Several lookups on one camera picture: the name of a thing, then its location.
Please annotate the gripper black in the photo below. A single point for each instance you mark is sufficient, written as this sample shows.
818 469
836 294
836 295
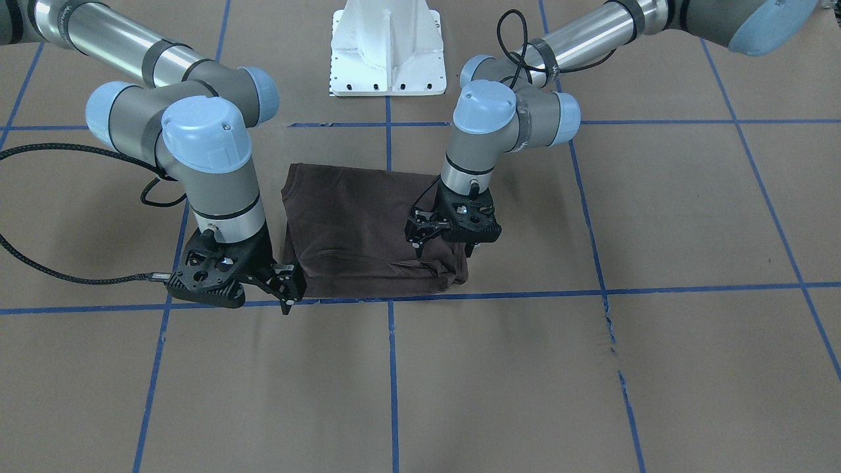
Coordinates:
422 228
260 253

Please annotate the brown t-shirt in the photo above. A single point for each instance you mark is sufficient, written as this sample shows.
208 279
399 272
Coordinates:
344 228

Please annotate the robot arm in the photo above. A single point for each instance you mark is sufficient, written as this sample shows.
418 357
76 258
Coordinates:
502 107
186 118

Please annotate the brown paper table cover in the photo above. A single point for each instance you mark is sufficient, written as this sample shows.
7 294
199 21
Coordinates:
664 297

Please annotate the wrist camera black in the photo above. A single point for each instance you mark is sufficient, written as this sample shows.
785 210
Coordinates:
208 278
474 221

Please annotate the white camera mast with base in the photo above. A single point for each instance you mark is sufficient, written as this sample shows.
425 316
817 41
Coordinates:
386 48

